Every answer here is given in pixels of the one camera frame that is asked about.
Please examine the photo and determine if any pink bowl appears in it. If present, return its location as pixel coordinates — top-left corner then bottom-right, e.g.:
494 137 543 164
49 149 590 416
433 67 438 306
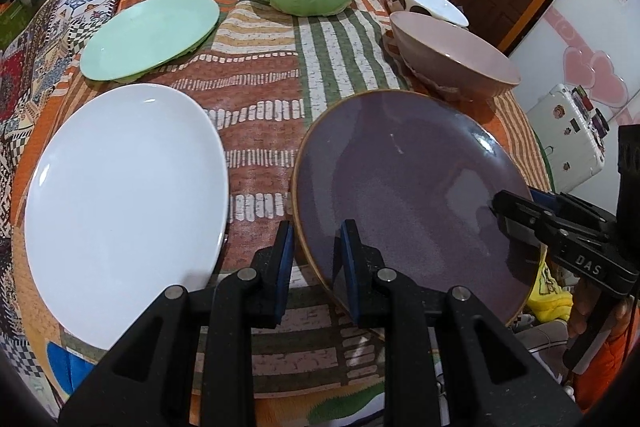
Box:
390 11 521 101

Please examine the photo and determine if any patterned geometric quilt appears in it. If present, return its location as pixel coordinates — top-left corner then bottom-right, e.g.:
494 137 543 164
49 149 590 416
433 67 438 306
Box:
1 0 120 379

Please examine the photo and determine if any mint green plate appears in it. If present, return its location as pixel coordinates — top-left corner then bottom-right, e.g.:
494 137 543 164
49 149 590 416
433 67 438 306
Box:
80 0 220 83

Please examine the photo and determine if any white spotted bowl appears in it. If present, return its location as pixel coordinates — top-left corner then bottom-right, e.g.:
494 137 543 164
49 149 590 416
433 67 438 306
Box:
386 0 469 28

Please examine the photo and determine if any white wardrobe with hearts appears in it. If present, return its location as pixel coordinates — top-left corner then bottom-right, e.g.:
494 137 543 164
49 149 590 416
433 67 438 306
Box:
510 0 639 211

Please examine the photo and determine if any dark purple plate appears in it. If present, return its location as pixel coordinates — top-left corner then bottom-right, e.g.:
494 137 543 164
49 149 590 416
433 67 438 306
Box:
292 90 540 323

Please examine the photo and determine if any orange striped patchwork blanket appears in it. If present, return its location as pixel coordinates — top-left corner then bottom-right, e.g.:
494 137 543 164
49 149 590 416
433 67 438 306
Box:
10 0 550 426

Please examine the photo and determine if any right hand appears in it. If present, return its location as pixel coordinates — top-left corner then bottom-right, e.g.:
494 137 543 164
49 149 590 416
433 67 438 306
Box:
566 278 639 341

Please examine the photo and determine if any white plate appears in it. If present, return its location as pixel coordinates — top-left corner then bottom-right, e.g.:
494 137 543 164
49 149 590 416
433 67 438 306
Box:
24 83 229 350

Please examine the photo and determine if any white sticker suitcase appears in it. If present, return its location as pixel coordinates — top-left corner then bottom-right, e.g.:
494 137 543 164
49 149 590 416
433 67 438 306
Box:
527 83 608 193

